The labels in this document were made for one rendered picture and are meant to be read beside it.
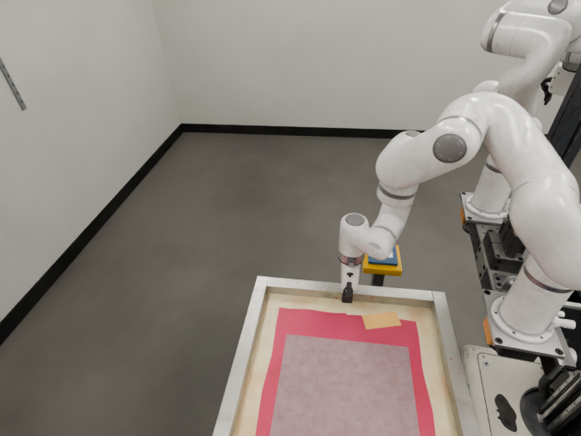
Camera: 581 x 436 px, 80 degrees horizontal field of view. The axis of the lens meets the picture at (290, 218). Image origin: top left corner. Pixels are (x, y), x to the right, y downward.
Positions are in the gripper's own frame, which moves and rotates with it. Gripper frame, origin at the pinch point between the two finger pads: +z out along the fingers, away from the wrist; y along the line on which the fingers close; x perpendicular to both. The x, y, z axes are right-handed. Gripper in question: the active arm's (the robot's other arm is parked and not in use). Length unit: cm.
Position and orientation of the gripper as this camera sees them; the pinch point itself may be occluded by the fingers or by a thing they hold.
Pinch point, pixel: (347, 290)
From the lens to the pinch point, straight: 112.6
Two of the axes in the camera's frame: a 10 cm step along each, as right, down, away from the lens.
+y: 1.4, -6.3, 7.7
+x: -9.9, -0.6, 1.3
